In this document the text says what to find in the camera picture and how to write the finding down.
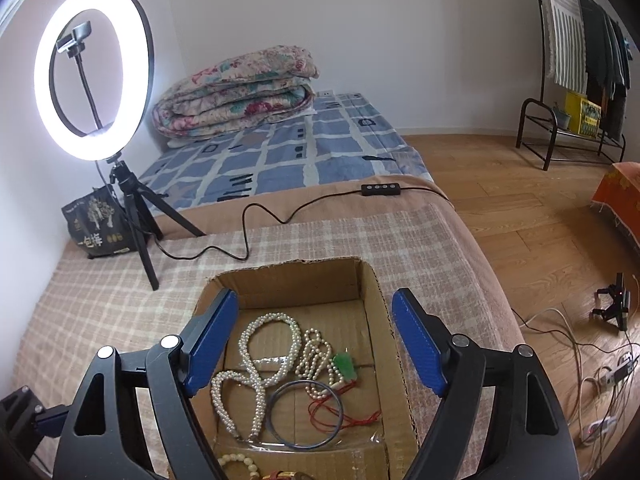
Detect striped hanging cloth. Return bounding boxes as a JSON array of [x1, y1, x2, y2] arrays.
[[539, 0, 589, 89]]

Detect black metal clothes rack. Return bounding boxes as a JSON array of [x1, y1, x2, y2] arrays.
[[515, 0, 629, 172]]

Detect cardboard box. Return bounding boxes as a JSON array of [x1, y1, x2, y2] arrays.
[[187, 257, 422, 480]]

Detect black tripod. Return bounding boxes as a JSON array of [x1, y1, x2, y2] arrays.
[[105, 156, 207, 291]]

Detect black printed snack bag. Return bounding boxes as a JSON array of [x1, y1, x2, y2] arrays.
[[61, 184, 136, 260]]

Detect white ring light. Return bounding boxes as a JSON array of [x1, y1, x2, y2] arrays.
[[33, 0, 155, 164]]

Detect blue checked bed sheet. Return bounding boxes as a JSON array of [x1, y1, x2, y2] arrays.
[[137, 90, 422, 211]]

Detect bundle of floor cables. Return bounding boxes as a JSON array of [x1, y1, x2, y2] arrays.
[[510, 305, 640, 461]]

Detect yellow box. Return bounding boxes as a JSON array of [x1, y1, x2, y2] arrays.
[[564, 89, 602, 137]]

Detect dark thin bangle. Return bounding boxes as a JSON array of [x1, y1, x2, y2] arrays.
[[267, 379, 346, 449]]

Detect cream bead bracelet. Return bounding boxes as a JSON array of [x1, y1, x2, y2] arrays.
[[217, 452, 261, 477]]

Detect brown strap wristwatch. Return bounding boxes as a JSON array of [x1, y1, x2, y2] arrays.
[[264, 467, 314, 480]]

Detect green pendant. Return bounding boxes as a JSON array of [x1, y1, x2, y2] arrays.
[[307, 352, 384, 431]]

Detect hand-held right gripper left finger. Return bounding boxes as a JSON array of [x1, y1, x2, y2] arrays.
[[52, 287, 240, 480]]

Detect small pearl necklace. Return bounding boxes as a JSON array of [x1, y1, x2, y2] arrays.
[[298, 328, 346, 397]]

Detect dark hanging clothes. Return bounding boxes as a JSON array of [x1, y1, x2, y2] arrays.
[[579, 0, 632, 142]]

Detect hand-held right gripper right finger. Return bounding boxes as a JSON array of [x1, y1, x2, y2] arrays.
[[391, 287, 581, 480]]

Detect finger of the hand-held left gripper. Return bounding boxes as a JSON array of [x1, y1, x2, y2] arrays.
[[33, 402, 76, 437]]

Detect folded floral quilt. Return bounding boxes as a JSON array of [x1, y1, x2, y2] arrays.
[[152, 45, 320, 141]]

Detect large twisted pearl necklace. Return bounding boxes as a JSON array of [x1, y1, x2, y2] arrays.
[[210, 312, 304, 445]]

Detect white power strip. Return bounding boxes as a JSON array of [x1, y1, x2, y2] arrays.
[[599, 356, 636, 389], [581, 416, 621, 444]]

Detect pink plaid blanket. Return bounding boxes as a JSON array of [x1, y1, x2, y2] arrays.
[[10, 186, 527, 480]]

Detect orange patterned cloth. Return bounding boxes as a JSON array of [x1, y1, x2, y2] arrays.
[[589, 161, 640, 252]]

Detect black phone holder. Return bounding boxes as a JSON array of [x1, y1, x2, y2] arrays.
[[55, 21, 107, 132]]

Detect black ring light cable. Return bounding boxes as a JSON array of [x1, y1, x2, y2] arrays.
[[149, 186, 452, 262]]

